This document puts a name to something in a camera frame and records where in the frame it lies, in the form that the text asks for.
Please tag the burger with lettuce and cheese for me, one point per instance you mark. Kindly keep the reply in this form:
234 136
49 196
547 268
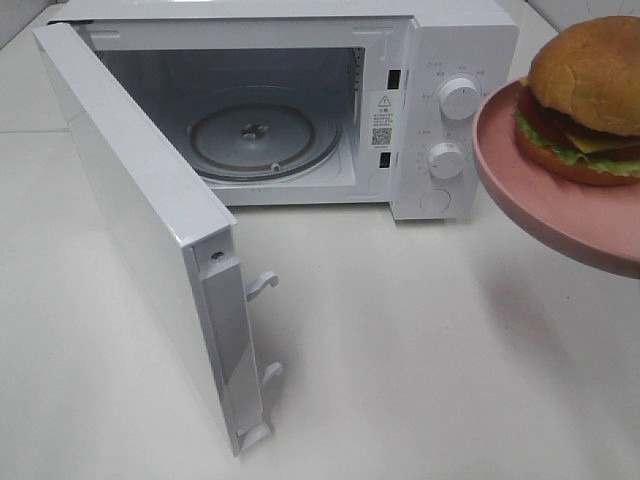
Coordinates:
577 114

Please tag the white warning label sticker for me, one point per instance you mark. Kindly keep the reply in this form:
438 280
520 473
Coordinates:
384 110

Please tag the white microwave door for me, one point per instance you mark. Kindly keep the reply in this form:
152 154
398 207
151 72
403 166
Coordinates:
171 230

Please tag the pink plate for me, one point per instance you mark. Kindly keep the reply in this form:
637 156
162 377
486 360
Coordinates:
597 226

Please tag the white microwave oven body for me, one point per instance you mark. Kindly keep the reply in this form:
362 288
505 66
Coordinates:
165 51

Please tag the glass microwave turntable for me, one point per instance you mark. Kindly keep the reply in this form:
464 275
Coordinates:
253 133

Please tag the round white door button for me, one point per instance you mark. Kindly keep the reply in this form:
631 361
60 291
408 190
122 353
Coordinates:
436 201

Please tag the white microwave knob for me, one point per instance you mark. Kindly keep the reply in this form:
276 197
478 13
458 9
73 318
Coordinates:
459 97
445 160

